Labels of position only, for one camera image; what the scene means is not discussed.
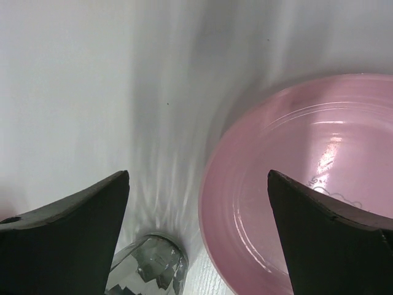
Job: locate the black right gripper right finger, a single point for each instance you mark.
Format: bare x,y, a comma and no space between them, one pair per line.
330,247

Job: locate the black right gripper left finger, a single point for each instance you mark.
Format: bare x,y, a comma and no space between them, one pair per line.
67,246

